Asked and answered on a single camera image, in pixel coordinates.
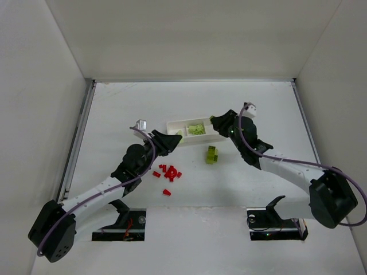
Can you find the red lego piece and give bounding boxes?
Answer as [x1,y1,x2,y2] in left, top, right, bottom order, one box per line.
[162,189,171,197]
[153,171,161,178]

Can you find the pale green lego brick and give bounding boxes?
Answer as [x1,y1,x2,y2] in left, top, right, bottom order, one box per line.
[188,123,206,135]

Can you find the lime green lego stack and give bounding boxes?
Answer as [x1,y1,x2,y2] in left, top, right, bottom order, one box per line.
[206,146,218,164]

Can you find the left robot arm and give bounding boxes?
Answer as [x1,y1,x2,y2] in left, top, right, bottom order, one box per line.
[28,128,182,263]

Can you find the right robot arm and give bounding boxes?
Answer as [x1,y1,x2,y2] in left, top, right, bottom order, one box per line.
[209,110,358,229]

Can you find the white three-compartment tray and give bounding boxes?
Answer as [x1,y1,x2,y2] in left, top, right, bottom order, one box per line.
[166,117,225,147]

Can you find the red lego cluster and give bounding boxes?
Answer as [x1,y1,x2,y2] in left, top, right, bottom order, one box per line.
[158,164,182,182]

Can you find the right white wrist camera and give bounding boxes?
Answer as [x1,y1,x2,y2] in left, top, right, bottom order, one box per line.
[242,102,256,119]

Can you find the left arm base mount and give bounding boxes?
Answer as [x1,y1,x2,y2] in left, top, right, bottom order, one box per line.
[91,199,147,242]

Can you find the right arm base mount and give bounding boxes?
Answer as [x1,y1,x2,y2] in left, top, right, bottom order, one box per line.
[246,195,309,241]

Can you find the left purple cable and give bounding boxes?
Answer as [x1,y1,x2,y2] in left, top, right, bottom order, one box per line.
[36,125,157,257]

